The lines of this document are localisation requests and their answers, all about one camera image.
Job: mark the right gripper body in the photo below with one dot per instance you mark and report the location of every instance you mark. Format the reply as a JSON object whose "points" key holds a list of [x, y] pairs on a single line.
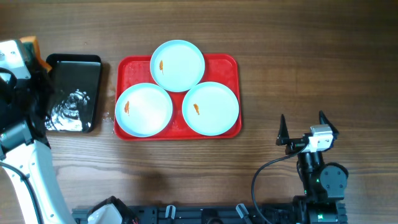
{"points": [[295, 145]]}

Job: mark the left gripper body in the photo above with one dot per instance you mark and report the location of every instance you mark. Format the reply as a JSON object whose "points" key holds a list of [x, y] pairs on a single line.
{"points": [[31, 89]]}

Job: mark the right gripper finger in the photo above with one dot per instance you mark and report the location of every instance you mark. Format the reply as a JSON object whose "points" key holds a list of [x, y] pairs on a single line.
{"points": [[283, 134], [324, 120]]}

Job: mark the white plate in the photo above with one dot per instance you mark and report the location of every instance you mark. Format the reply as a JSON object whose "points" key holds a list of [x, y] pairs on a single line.
{"points": [[143, 110], [177, 65], [210, 108]]}

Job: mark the green orange sponge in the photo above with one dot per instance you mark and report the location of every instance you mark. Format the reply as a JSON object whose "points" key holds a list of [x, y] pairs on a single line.
{"points": [[32, 45]]}

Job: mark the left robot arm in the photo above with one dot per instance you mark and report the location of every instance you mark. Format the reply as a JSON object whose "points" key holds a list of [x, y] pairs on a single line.
{"points": [[27, 158]]}

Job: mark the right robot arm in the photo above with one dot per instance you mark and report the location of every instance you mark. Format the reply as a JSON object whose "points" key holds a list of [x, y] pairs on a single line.
{"points": [[324, 183]]}

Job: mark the red plastic tray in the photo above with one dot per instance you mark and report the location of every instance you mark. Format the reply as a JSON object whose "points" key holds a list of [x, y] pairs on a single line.
{"points": [[135, 69]]}

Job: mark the black water basin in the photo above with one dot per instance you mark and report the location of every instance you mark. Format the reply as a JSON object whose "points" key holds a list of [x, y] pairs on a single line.
{"points": [[76, 81]]}

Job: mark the white plate top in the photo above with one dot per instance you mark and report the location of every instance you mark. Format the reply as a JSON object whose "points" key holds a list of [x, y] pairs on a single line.
{"points": [[177, 65]]}

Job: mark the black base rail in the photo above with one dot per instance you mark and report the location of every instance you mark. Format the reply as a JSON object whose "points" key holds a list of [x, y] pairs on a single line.
{"points": [[275, 213]]}

